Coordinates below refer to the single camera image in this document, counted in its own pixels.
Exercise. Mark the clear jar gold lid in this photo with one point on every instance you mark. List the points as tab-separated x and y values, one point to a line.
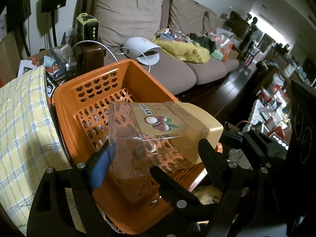
155	134

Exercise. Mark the left black speaker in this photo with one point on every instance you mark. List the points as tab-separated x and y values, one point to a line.
18	11

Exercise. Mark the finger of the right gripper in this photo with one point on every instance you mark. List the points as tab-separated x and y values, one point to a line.
172	192
235	141

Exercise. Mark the yellow cloth bag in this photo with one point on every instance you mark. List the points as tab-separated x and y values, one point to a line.
187	52

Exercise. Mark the green black power station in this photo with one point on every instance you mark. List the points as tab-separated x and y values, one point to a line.
87	27

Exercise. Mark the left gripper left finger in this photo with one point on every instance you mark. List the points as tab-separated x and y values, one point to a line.
89	175

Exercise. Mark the orange plastic basket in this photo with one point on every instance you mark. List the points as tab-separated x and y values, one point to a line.
82	106

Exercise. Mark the white dome device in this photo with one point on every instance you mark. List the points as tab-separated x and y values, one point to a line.
142	50

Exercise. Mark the yellow plaid tablecloth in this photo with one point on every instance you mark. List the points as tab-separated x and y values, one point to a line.
29	143

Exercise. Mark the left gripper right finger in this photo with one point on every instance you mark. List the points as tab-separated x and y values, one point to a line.
223	176

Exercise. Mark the brown sofa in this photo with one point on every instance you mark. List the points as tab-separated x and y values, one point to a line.
172	39

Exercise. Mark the brown cardboard box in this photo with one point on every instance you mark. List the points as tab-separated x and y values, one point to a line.
9	58

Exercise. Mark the brown cushion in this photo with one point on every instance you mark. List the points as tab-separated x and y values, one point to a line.
186	16
211	22
123	19

